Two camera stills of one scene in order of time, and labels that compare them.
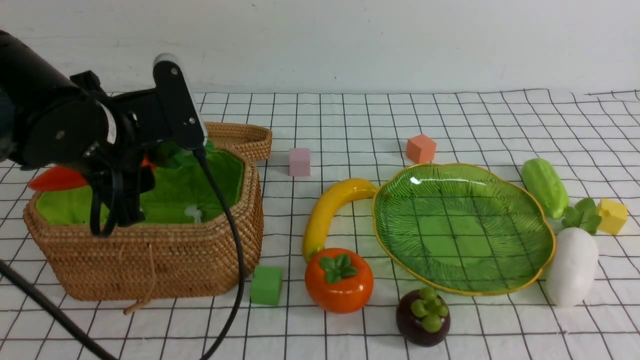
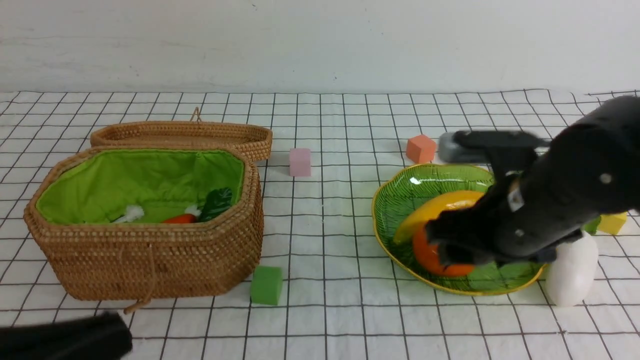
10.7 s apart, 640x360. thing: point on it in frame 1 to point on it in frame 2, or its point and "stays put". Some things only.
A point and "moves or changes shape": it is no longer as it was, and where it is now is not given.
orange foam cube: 420,149 stays put
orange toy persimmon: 338,280 to 427,255
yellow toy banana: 324,205 to 445,201
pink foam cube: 299,162 stays put
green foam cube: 266,286 stays put
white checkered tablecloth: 322,290 stays put
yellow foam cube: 613,213 stays put
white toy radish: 572,258 stays put
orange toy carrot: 64,177 to 184,218
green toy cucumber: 541,180 moves or changes shape
